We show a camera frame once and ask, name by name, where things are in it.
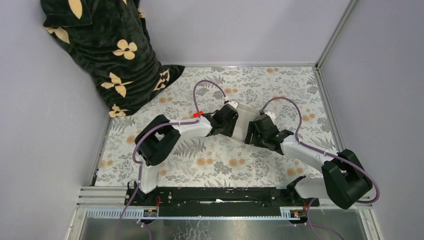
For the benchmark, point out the red rectangular block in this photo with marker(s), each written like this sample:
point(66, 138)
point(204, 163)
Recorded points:
point(198, 114)

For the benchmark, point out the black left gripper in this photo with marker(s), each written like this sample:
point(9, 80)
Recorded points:
point(227, 131)

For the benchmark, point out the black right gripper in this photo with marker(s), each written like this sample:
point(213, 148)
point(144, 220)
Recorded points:
point(252, 129)

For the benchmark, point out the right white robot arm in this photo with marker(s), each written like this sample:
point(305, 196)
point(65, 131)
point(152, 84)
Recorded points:
point(343, 179)

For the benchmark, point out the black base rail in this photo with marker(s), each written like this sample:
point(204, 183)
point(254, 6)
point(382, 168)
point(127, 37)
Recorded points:
point(176, 196)

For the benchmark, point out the black floral plush blanket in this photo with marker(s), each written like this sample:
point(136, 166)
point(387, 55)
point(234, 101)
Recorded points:
point(109, 40)

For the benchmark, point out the white cardboard paper box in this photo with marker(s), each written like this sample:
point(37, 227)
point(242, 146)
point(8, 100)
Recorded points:
point(245, 115)

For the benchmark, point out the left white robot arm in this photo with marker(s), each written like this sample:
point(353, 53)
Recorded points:
point(155, 143)

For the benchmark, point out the floral patterned table cloth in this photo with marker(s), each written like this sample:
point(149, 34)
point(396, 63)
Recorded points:
point(222, 158)

